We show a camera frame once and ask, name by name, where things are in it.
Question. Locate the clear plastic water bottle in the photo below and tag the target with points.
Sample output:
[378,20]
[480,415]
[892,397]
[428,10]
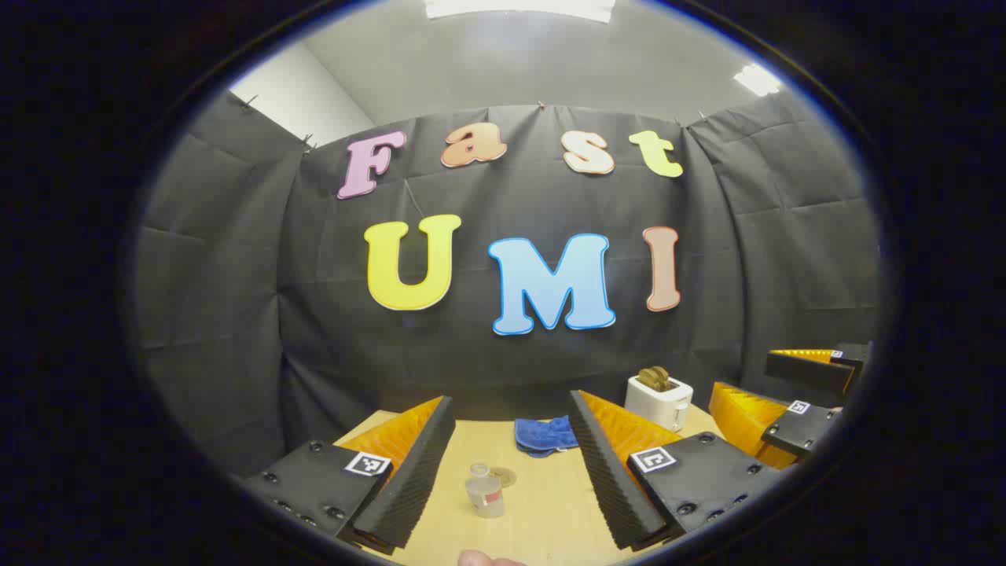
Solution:
[486,495]

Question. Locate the round wooden coaster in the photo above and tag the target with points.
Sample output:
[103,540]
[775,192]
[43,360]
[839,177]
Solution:
[508,477]

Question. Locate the brown bread slice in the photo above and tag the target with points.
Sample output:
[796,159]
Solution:
[665,379]
[646,379]

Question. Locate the ceiling light panel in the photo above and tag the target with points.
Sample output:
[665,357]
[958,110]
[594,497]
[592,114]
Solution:
[757,79]
[519,8]

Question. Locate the blue towel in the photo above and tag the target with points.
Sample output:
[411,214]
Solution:
[542,436]

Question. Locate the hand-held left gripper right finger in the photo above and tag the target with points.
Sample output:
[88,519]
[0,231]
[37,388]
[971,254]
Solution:
[609,479]

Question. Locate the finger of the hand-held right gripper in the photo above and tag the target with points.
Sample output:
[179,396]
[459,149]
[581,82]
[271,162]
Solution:
[798,428]
[809,371]

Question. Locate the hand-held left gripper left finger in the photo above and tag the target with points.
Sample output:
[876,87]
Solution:
[409,472]

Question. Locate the white toaster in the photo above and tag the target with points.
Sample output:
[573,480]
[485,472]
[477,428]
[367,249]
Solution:
[656,409]

